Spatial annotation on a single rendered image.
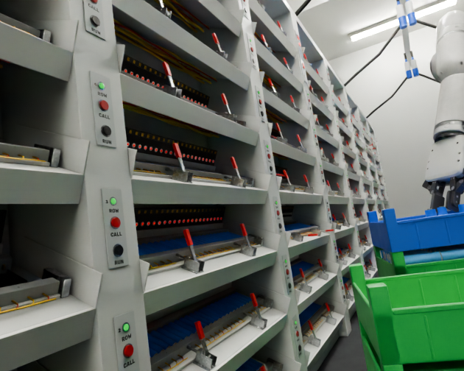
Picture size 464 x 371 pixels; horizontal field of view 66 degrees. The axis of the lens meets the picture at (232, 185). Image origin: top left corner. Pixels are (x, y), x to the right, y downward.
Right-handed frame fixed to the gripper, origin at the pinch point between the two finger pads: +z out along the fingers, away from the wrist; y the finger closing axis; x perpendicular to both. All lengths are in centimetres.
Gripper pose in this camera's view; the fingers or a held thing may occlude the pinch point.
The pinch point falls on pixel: (445, 202)
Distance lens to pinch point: 92.9
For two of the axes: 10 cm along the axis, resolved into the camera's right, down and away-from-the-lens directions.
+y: -3.0, 1.7, 9.4
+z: -2.7, 9.3, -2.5
